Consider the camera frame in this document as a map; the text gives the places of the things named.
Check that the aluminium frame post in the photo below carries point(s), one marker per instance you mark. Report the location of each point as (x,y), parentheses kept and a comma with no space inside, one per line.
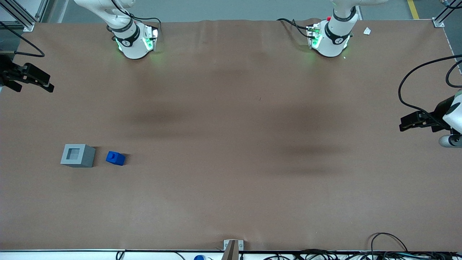
(28,26)
(439,22)

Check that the yellow floor tape strip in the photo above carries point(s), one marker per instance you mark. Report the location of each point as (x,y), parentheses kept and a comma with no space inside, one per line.
(413,10)

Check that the small white paper scrap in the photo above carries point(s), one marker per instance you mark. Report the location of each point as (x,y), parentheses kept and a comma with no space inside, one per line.
(367,31)

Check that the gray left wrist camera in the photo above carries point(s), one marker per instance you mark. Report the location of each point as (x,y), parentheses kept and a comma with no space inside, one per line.
(449,141)

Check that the gray cube base with hole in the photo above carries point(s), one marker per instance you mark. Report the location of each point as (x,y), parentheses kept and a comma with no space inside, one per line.
(77,156)

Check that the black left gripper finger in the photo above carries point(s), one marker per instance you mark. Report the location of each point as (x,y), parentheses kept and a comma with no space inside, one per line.
(415,126)
(413,116)

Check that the metal bracket with post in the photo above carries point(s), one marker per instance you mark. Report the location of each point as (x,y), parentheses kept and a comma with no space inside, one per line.
(232,249)

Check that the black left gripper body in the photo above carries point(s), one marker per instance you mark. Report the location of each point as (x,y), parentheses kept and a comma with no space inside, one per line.
(438,112)

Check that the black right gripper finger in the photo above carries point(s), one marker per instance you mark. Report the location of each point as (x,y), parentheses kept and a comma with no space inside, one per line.
(13,86)
(36,76)

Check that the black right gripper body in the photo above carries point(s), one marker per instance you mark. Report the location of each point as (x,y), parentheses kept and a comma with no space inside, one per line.
(6,71)

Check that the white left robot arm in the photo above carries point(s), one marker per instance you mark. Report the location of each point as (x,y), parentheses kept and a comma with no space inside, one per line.
(334,45)

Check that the paper table cover sheet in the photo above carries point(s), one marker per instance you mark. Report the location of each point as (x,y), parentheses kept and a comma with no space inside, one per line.
(231,144)

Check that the blue plastic insert part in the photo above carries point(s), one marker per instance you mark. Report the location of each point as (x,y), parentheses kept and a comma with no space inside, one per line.
(115,158)

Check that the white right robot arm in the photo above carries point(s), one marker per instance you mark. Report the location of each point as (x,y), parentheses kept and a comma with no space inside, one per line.
(131,48)

